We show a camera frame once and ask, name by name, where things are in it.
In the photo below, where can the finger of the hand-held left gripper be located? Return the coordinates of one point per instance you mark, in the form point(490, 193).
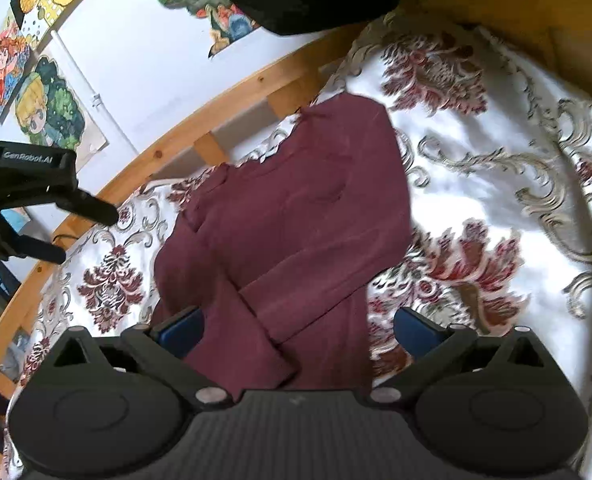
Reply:
point(35, 249)
point(93, 210)

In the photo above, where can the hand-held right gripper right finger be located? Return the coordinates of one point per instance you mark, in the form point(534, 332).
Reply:
point(416, 334)

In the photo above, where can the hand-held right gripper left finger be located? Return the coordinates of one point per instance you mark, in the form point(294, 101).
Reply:
point(181, 331)

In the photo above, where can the maroon knit garment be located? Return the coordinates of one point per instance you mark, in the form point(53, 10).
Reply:
point(296, 220)

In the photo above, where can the white floral bedspread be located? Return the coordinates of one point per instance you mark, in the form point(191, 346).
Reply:
point(501, 185)

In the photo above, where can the yellow blanket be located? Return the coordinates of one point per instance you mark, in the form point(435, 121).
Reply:
point(551, 5)

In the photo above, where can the blue wall poster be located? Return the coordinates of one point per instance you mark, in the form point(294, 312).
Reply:
point(14, 220)

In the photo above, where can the blond figure wall poster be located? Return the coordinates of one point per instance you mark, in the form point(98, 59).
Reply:
point(50, 105)

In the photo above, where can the red-haired figure wall poster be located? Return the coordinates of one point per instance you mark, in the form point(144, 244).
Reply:
point(5, 70)

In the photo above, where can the wooden bed frame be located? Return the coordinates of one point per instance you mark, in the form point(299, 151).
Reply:
point(175, 135)

